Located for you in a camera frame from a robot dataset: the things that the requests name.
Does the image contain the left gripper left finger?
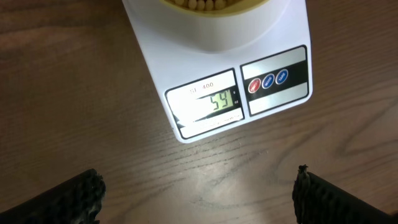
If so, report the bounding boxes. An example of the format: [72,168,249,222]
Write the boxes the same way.
[1,169,106,224]

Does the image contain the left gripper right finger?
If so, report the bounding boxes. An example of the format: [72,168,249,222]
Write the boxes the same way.
[292,165,397,224]

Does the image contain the white digital kitchen scale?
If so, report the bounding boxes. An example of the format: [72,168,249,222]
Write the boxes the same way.
[124,0,313,143]

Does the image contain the yellow bowl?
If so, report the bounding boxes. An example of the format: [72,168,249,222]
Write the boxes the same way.
[159,0,271,17]

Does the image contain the soybeans in bowl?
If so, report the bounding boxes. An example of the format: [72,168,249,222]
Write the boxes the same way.
[169,0,239,11]

